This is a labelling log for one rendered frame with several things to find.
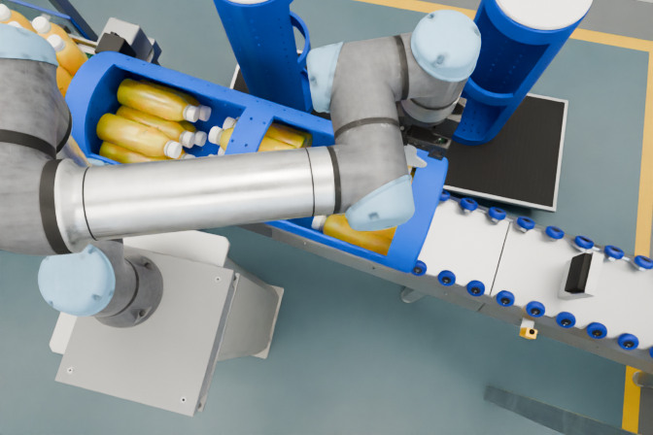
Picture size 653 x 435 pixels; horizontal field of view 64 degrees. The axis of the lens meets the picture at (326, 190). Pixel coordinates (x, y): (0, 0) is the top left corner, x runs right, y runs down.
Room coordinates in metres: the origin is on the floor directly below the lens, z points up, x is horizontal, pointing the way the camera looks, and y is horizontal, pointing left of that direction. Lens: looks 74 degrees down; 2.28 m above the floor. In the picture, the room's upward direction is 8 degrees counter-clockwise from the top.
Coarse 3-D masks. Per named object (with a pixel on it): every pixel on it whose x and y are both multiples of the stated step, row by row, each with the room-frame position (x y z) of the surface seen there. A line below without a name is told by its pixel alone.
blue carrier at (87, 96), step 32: (96, 64) 0.68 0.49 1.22; (128, 64) 0.68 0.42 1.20; (96, 96) 0.65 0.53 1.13; (224, 96) 0.56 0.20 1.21; (256, 128) 0.46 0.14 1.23; (320, 128) 0.45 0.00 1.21; (416, 192) 0.27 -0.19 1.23; (288, 224) 0.26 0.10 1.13; (416, 224) 0.21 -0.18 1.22; (384, 256) 0.16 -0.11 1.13; (416, 256) 0.15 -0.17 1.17
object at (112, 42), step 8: (104, 32) 0.92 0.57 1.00; (112, 32) 0.93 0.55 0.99; (104, 40) 0.90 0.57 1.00; (112, 40) 0.89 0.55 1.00; (120, 40) 0.89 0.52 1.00; (96, 48) 0.88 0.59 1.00; (104, 48) 0.87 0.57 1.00; (112, 48) 0.87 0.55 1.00; (120, 48) 0.87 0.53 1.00; (128, 48) 0.89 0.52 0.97
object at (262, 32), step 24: (216, 0) 0.99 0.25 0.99; (288, 0) 0.96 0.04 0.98; (240, 24) 0.94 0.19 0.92; (264, 24) 0.93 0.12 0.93; (288, 24) 0.95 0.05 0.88; (240, 48) 0.96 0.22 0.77; (264, 48) 0.93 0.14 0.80; (288, 48) 0.95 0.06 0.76; (264, 72) 0.93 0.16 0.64; (288, 72) 0.94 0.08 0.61; (264, 96) 0.94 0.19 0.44; (288, 96) 0.93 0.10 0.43
